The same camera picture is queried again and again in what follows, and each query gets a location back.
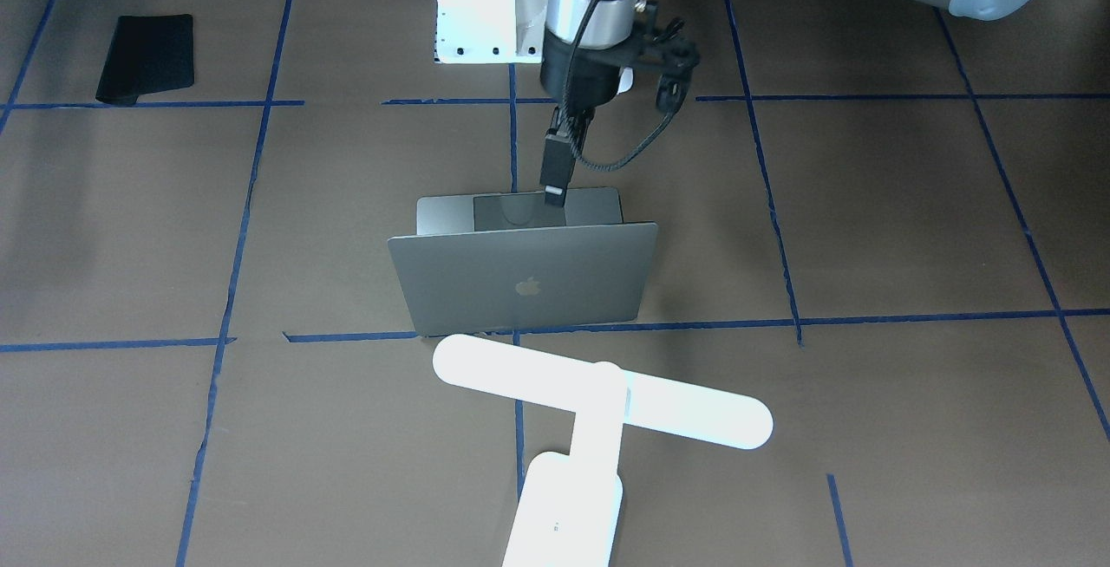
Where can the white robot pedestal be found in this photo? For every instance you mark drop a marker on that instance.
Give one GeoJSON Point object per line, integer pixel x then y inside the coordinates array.
{"type": "Point", "coordinates": [479, 32]}

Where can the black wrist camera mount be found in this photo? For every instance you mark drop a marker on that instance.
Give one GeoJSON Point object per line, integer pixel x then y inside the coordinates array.
{"type": "Point", "coordinates": [664, 51]}

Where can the white computer mouse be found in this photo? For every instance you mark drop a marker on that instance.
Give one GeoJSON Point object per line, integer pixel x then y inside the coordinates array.
{"type": "Point", "coordinates": [625, 80]}

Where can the white desk lamp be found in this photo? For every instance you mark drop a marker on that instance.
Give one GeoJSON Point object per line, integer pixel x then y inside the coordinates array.
{"type": "Point", "coordinates": [570, 503]}

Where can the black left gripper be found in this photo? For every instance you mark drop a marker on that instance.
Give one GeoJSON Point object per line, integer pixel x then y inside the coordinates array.
{"type": "Point", "coordinates": [592, 81]}

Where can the black mouse pad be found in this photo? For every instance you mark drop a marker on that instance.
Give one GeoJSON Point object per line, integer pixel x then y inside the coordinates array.
{"type": "Point", "coordinates": [147, 55]}

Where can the grey laptop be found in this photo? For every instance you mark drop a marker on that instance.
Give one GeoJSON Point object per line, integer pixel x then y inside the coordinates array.
{"type": "Point", "coordinates": [503, 262]}

